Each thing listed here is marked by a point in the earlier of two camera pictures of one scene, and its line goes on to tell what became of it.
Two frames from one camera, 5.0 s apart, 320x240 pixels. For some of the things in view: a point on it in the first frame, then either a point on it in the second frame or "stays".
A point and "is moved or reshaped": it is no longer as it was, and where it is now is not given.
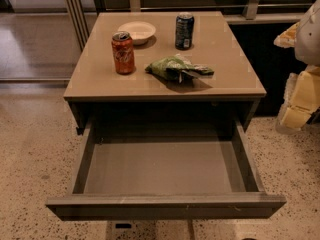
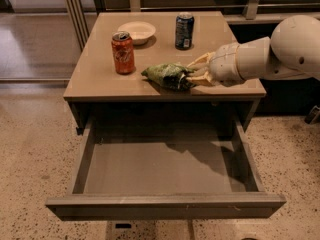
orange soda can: x=123 y=51 stays
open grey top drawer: x=171 y=169 stays
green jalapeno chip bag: x=178 y=68 is moved or reshaped
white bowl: x=140 y=31 stays
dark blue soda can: x=184 y=31 stays
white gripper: x=309 y=39 → x=222 y=65
